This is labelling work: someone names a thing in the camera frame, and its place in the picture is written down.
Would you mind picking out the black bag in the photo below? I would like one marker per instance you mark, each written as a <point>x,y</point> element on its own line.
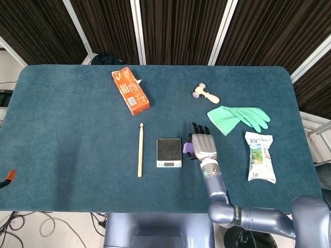
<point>106,60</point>

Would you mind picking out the dark brown pleated curtain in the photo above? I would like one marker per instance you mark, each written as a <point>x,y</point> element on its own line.
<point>318,87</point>
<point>271,31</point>
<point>181,28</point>
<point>38,25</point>
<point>108,25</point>

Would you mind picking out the orange black clamp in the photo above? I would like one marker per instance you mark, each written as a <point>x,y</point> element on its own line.
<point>10,175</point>

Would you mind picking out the grey metal frame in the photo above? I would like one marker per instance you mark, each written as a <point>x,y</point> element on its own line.
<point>319,129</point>

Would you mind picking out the green rubber glove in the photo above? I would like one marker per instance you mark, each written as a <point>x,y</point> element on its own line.
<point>225,118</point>

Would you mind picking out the blue-grey robot torso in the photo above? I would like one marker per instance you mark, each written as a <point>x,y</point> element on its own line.
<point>155,230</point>

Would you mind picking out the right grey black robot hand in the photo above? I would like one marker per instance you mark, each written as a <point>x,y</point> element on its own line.
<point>204,146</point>

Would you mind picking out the orange cardboard box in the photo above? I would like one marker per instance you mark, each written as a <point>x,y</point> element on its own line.
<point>132,93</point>

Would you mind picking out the small purple block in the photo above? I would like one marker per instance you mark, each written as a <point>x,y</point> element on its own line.
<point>187,148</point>

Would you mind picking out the teal table cloth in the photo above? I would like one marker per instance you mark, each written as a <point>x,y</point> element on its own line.
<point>64,142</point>

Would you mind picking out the wooden drumstick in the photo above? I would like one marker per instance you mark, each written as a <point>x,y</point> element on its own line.
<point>140,152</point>

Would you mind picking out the white partition post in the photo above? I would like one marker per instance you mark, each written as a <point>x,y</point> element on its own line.
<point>138,31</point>
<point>222,33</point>
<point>310,62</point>
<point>13,51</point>
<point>77,28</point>

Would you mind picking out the white printed snack packet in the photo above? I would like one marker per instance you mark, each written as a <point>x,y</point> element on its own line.
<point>259,157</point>

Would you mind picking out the black fabric bundle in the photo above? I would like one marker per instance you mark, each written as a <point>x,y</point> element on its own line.
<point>245,239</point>

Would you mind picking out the silver digital kitchen scale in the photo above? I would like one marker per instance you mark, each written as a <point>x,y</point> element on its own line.
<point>168,151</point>

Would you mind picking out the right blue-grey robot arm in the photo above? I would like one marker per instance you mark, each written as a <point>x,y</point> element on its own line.
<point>217,186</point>

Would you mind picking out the small wooden mallet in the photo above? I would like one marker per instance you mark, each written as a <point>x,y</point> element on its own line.
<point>210,97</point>

